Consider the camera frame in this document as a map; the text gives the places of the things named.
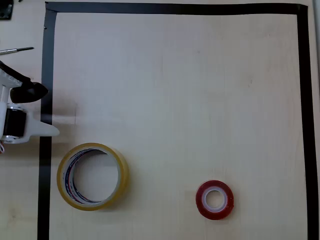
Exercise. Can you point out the small red tape roll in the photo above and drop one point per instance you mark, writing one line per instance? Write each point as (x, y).
(223, 207)

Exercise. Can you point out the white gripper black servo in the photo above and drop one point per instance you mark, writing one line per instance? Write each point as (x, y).
(15, 121)

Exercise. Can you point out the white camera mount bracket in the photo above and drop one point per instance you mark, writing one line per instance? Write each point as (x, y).
(6, 80)

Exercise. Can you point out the big yellow tape roll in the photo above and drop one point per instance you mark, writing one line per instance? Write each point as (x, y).
(63, 180)

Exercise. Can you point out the black tape strip torn corner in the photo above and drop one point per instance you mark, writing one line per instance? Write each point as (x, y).
(47, 75)

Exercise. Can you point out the thin metal screwdriver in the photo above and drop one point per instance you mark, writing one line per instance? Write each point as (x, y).
(12, 50)

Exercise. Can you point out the black plastic block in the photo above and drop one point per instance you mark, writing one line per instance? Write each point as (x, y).
(5, 10)

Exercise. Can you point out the black webcam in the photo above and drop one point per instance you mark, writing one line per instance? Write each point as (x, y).
(27, 92)

